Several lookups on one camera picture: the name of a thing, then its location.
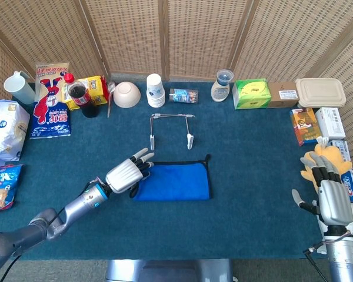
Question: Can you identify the small blue packet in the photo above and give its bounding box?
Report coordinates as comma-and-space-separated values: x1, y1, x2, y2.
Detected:
168, 88, 199, 104

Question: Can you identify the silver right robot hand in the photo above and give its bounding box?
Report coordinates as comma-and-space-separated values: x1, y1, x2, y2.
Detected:
292, 152, 353, 227

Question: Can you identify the cola bottle with red label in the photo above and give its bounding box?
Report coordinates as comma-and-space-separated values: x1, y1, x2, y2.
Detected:
63, 72, 100, 119

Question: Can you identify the blue carpet table cover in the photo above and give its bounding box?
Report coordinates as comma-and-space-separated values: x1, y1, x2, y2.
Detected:
0, 81, 353, 261

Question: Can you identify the stack of white paper cups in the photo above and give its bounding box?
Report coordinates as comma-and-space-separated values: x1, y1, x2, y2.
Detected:
146, 73, 166, 109

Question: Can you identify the cream upturned bowl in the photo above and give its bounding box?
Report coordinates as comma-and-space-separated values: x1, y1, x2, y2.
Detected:
113, 81, 142, 109

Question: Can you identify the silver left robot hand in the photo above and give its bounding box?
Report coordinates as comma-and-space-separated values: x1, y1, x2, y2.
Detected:
105, 147, 155, 198

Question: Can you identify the orange and blue small box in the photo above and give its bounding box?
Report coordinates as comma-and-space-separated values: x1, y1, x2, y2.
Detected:
289, 108, 323, 147

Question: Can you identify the yellow Lipo snack bag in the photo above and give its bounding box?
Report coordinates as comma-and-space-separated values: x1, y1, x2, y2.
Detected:
61, 75, 110, 111

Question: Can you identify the white flour bag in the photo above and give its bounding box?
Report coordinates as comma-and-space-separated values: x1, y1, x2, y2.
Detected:
0, 99, 31, 165

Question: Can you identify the blue snack chips bag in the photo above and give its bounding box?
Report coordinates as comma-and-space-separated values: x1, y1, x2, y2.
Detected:
0, 163, 24, 214

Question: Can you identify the grey and blue cloth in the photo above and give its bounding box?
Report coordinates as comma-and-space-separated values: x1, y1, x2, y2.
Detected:
131, 153, 213, 202

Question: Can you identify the woven bamboo folding screen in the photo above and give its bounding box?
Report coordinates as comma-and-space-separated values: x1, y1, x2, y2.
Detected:
0, 0, 353, 159

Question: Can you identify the beige lidded food container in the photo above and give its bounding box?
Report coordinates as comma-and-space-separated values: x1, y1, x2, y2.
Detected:
295, 77, 347, 109

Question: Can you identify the blue white toothpaste box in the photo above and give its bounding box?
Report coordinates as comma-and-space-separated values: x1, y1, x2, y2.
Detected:
326, 139, 353, 203

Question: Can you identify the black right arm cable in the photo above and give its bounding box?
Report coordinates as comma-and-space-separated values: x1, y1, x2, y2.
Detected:
302, 230, 353, 282

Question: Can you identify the white carton with label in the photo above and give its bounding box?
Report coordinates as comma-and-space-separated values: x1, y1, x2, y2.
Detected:
314, 106, 347, 141

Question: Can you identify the red white blue snack bag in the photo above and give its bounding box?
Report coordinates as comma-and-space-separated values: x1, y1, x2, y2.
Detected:
29, 62, 72, 140

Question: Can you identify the white lotion jar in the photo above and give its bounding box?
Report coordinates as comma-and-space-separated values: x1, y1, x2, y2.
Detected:
210, 69, 234, 103

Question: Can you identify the metal rack with white feet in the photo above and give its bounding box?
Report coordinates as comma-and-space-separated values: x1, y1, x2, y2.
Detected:
149, 113, 196, 152

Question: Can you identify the brown cardboard box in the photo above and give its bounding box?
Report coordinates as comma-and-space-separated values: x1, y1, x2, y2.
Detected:
267, 82, 300, 109

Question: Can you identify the green tissue box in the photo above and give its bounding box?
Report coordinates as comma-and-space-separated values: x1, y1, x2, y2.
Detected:
231, 78, 272, 110

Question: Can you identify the metal spoon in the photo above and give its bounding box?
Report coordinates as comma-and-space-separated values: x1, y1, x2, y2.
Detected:
106, 80, 116, 118

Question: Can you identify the yellow plush toy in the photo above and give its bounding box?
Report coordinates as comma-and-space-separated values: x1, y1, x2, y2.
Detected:
300, 143, 353, 189

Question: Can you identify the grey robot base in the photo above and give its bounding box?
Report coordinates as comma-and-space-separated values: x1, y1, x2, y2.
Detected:
105, 258, 234, 282

